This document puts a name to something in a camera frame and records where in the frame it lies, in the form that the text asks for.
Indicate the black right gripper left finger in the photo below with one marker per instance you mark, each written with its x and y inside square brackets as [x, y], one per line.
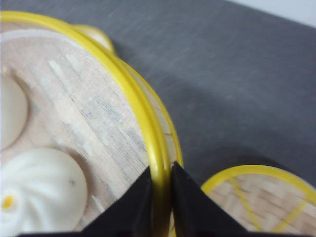
[129, 216]

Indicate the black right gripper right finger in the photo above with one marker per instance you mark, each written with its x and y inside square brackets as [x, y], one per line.
[197, 215]

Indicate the woven bamboo steamer lid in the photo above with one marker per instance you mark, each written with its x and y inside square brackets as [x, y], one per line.
[263, 198]

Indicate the bamboo steamer basket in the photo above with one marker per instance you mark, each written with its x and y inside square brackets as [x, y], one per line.
[87, 102]
[97, 35]

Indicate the pleated white bun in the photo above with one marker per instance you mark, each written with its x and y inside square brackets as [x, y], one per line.
[43, 190]

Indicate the round white bun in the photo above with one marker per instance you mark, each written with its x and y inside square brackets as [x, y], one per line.
[13, 111]

